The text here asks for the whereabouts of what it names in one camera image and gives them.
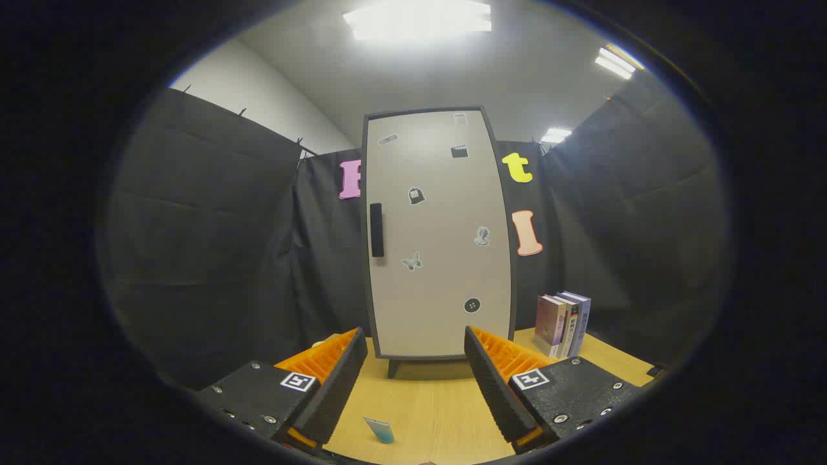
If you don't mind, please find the blue white squeeze tube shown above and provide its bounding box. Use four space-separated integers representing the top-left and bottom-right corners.
363 417 395 445

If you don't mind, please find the white spine book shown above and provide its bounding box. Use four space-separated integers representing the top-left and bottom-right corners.
556 296 576 359

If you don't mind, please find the dark spine book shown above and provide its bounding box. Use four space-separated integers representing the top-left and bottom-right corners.
566 294 581 359

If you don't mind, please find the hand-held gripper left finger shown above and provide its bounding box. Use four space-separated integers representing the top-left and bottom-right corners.
196 327 369 453

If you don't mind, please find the blue grey book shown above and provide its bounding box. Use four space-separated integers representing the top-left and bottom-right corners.
559 291 591 358

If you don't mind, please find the dark grey cabinet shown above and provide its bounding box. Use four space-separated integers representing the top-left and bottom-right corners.
362 107 518 378

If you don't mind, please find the black backdrop cloth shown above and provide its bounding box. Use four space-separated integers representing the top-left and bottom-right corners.
103 87 731 388

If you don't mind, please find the large ceiling light panel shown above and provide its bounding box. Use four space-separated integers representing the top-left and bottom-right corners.
342 0 493 43

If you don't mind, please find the black door handle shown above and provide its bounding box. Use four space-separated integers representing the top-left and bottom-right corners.
370 203 384 258

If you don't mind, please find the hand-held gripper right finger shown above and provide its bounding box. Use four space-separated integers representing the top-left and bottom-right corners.
464 325 647 455

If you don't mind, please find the beige cabinet door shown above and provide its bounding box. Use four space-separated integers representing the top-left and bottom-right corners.
365 110 514 357

